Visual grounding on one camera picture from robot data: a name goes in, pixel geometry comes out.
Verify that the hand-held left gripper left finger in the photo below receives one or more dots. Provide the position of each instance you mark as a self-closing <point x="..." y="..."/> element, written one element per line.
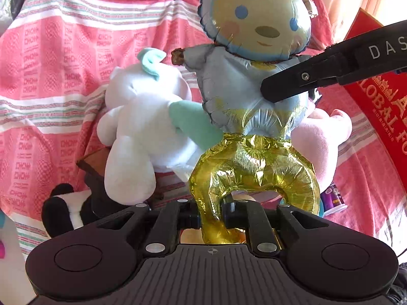
<point x="190" y="216"/>

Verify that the cream curtain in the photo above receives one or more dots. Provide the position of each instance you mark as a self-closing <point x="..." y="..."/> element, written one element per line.
<point x="349" y="0"/>

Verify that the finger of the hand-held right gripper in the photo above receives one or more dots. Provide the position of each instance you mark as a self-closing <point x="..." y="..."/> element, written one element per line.
<point x="295" y="76"/>

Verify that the brown bear pink suit plush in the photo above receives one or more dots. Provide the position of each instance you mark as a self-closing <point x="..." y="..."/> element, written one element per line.
<point x="318" y="139"/>

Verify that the red cardboard box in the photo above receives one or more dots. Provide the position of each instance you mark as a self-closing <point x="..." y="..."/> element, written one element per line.
<point x="381" y="111"/>

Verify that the bear astronaut foil balloon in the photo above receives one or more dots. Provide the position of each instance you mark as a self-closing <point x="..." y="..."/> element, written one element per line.
<point x="254" y="28"/>

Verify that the brown wooden block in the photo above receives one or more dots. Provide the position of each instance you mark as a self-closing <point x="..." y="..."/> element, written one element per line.
<point x="93" y="165"/>

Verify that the white mint plush toy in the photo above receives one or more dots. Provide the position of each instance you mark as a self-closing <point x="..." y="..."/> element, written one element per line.
<point x="143" y="108"/>

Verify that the purple can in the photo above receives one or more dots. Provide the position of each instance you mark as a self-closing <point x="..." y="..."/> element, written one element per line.
<point x="334" y="197"/>

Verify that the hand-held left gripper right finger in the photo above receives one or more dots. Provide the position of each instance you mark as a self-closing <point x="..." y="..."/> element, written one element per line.
<point x="232" y="213"/>

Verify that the pink striped blanket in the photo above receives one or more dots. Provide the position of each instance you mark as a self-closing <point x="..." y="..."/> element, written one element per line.
<point x="63" y="70"/>

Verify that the black white panda plush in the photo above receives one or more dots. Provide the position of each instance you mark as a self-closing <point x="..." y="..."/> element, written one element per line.
<point x="60" y="209"/>

